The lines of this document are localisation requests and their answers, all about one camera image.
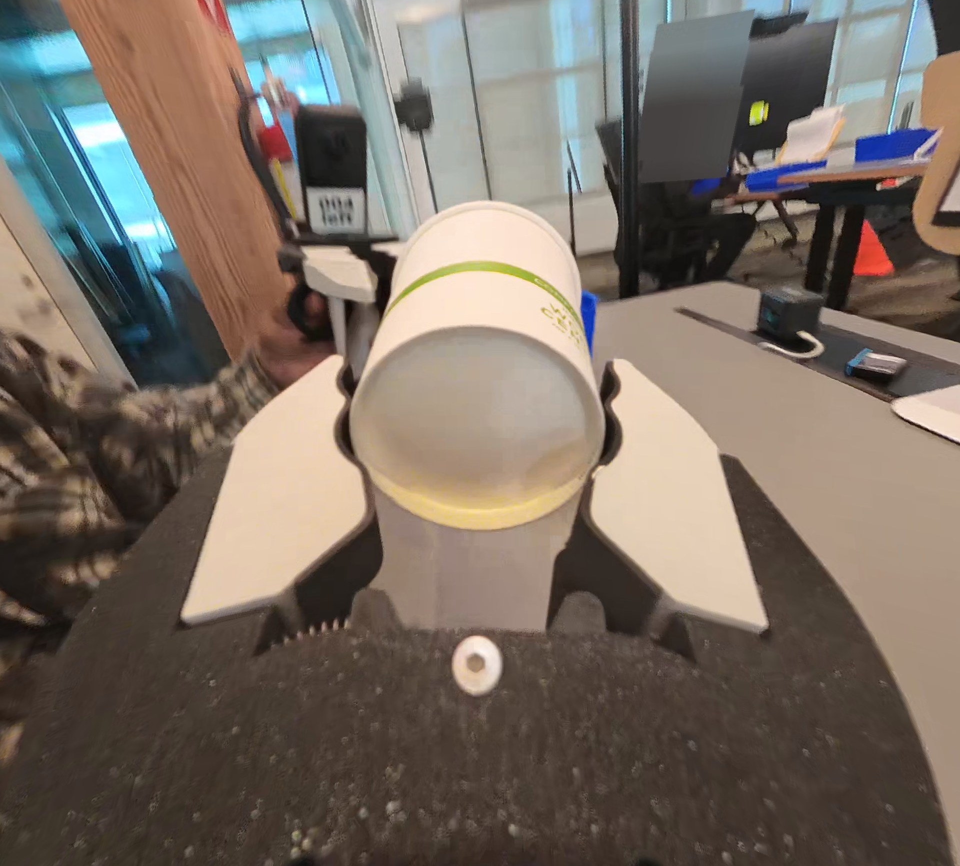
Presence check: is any small black battery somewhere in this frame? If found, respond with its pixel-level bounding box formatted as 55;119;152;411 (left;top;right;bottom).
845;349;907;381

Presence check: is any orange traffic cone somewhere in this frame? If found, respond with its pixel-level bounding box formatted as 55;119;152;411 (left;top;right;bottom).
853;220;895;278

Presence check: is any wooden-top desk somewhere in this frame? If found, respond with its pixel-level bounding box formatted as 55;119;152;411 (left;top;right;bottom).
712;161;939;312

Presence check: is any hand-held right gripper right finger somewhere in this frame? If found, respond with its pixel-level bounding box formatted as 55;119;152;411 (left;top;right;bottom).
587;358;771;635

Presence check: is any black studio light panel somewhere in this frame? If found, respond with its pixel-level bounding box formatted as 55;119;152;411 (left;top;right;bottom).
393;79;444;215

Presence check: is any black monitor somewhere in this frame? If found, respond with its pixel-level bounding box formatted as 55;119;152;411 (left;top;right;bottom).
926;0;960;57
738;19;840;158

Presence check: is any red fire extinguisher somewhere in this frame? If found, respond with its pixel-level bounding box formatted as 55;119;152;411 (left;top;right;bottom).
228;67;301;241

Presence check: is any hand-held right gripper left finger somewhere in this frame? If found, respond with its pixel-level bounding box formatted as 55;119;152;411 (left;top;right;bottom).
180;355;376;626

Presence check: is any person's left forearm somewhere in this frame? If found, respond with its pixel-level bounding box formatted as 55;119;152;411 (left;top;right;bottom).
0;330;280;762

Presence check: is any black battery charger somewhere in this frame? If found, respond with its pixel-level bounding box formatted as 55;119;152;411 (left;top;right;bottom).
756;285;825;338

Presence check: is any white paper stack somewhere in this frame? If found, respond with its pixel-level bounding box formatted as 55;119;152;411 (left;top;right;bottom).
780;107;847;166

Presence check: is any person's left hand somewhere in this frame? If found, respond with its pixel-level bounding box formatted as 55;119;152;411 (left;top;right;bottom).
255;274;340;391

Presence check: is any white paper cup green band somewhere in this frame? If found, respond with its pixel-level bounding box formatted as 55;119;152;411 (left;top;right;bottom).
348;201;606;531

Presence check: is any wooden pillar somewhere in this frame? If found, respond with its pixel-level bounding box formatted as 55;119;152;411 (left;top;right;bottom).
15;0;301;361

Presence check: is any white charger cable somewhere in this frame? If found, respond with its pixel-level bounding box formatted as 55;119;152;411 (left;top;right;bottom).
757;330;826;361

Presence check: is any blue plastic tray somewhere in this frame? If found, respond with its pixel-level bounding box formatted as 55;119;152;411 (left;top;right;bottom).
855;127;942;162
690;161;826;196

